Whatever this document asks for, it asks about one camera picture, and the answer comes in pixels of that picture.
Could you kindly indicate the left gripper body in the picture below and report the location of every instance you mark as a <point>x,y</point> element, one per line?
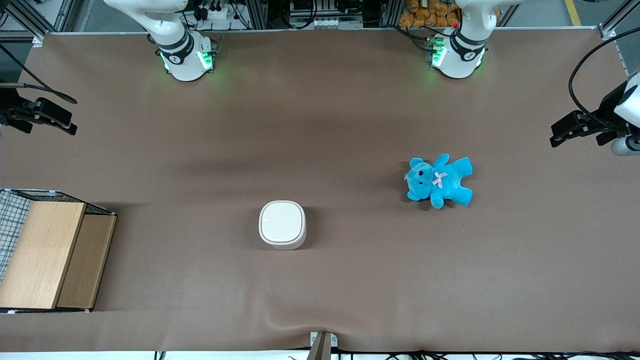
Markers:
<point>608,107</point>

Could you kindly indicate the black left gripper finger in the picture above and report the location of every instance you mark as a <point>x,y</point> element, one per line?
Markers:
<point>575,124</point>
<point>562,140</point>

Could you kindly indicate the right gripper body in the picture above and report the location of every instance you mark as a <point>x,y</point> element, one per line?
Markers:
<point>10,112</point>

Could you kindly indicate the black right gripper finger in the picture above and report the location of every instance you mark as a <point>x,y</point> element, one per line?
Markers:
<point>65,129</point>
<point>52,114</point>

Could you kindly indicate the white trash can lid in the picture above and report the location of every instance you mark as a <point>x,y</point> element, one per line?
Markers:
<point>282,221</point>

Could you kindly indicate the white square trash can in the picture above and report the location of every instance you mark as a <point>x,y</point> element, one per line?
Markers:
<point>282,245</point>

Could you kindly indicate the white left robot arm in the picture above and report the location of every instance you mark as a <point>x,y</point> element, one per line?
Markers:
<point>457,55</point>

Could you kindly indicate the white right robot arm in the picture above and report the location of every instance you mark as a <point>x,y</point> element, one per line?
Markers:
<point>182,55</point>

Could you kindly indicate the blue teddy bear plush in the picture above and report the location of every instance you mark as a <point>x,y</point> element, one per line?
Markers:
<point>445,182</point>

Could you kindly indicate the orange plush toys pile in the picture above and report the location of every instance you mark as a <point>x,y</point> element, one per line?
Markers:
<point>425,15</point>

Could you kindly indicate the white power strip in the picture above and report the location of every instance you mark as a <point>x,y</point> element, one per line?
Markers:
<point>220,12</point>

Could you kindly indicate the brown table cover mat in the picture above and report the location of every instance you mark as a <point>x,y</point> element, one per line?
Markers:
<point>320,125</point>

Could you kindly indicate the aluminium frame post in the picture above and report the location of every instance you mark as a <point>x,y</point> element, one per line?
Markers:
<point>620,17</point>
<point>22,17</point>

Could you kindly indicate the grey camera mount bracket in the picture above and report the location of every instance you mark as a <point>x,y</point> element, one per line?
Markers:
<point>322,345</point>

